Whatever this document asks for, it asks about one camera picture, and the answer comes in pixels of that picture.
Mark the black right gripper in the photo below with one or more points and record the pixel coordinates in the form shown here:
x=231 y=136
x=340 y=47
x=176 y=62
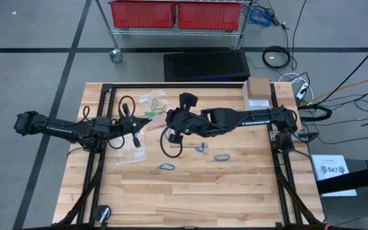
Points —
x=190 y=121

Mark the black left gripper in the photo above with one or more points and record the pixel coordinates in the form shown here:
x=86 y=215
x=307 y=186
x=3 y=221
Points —
x=126 y=124

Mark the red rubber band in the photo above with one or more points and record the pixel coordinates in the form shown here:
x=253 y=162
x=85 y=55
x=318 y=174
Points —
x=154 y=128

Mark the blue rubber band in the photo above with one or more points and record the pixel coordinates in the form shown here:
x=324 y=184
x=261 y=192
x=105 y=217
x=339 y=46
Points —
x=199 y=150
x=159 y=166
x=215 y=157

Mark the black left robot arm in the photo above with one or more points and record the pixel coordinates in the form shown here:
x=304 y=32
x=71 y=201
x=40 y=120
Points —
x=59 y=129

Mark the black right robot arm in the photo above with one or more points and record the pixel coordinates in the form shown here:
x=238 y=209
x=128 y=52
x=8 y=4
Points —
x=254 y=119

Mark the black perforated floor mat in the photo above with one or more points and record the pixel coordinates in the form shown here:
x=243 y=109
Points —
x=206 y=65

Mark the shelf cart caster wheel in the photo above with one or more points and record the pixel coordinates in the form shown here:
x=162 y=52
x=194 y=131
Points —
x=116 y=56

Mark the white box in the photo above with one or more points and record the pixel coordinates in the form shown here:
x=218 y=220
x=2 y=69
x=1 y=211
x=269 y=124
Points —
x=244 y=96

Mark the brown cardboard box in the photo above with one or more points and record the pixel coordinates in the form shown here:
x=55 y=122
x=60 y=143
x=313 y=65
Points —
x=258 y=87

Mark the round black disc base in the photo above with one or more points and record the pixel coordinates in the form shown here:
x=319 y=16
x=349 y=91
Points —
x=102 y=213

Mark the red plastic bin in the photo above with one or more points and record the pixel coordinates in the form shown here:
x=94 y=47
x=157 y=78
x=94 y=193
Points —
x=142 y=14
x=209 y=16

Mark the white power strip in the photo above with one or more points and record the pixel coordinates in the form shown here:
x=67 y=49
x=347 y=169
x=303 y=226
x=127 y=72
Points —
x=302 y=91

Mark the white printed booklet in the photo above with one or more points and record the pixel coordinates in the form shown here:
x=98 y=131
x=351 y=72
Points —
x=331 y=169

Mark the black beam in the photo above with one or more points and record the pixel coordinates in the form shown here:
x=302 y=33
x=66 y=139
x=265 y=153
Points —
x=353 y=180

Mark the grey side table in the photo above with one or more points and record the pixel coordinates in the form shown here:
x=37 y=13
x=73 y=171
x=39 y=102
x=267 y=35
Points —
x=347 y=211

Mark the black aluminium table frame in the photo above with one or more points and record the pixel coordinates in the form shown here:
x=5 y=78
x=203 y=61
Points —
x=171 y=85

